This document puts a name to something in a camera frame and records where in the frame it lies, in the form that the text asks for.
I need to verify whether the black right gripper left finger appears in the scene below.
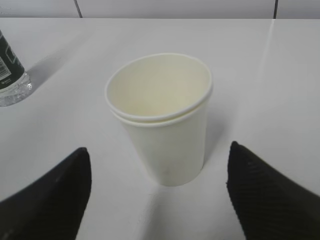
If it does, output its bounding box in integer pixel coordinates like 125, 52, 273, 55
0, 147, 92, 240

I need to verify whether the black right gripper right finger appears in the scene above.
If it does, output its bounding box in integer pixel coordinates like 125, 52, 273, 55
226, 141, 320, 240

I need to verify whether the clear water bottle green label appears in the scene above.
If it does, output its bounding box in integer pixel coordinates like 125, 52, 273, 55
0, 33, 33, 107

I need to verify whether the white paper cup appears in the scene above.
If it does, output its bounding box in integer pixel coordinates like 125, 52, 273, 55
104, 53, 213, 186

